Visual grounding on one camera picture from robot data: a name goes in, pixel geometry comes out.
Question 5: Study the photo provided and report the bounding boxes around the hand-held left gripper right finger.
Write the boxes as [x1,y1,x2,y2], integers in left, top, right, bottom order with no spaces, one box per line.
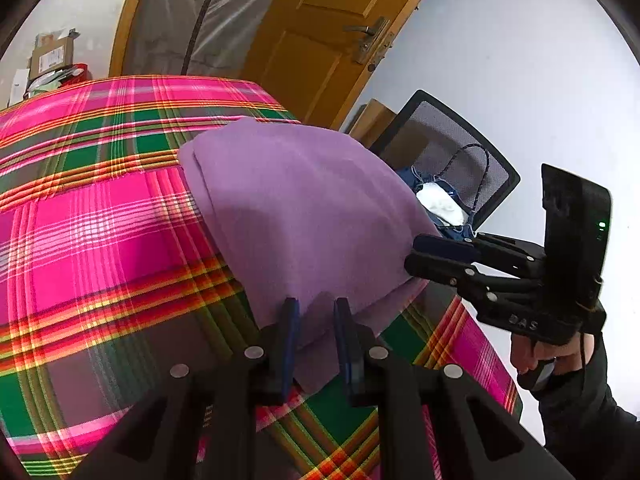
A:
[333,297,576,480]

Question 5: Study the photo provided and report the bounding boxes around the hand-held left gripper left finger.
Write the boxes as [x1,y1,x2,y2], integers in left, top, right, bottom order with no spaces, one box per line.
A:
[70,297,301,480]

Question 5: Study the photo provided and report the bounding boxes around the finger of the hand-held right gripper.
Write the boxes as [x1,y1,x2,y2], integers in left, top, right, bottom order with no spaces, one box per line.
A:
[412,232,547,277]
[404,252,544,307]

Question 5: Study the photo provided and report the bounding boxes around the purple fleece garment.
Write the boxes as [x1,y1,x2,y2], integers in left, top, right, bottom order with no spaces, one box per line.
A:
[177,116,442,397]

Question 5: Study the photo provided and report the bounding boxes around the person's right forearm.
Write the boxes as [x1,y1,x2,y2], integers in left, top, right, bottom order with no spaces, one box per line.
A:
[537,340,640,480]

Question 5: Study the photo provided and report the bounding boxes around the blue and white clothes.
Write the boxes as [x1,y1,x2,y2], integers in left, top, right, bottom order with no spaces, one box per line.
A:
[397,142,492,242]

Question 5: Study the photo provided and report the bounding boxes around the person's right hand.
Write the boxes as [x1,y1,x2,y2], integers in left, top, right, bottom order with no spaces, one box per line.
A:
[510,332,597,377]

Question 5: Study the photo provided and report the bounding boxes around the black mesh office chair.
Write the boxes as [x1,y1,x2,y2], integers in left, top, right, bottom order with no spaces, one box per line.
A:
[367,90,521,234]

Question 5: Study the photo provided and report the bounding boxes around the brown cardboard panel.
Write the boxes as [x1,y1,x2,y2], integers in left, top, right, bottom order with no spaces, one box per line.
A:
[347,100,432,167]

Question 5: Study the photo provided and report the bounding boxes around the pink green plaid bed sheet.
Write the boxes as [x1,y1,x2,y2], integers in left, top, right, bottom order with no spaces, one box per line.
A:
[0,75,524,480]

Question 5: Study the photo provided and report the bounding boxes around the wooden door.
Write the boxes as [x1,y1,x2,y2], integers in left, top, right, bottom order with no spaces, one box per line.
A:
[242,0,457,134]

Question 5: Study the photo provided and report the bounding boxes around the clear plastic door curtain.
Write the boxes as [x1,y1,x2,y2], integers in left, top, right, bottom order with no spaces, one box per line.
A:
[122,0,299,81]

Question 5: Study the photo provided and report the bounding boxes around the red item behind bed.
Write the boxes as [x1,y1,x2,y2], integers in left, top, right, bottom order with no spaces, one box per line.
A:
[27,62,91,94]

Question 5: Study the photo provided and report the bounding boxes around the small white box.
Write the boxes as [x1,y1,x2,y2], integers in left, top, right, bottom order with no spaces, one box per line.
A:
[9,69,30,106]

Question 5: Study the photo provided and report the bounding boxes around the brown cardboard box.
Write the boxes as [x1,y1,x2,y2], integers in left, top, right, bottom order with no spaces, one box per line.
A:
[27,30,79,81]

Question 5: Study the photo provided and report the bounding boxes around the metal door handle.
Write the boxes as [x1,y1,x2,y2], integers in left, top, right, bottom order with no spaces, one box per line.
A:
[343,16,394,74]

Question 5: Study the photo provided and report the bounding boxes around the wooden door frame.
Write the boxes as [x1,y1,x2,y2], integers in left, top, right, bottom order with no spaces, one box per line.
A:
[108,0,159,79]

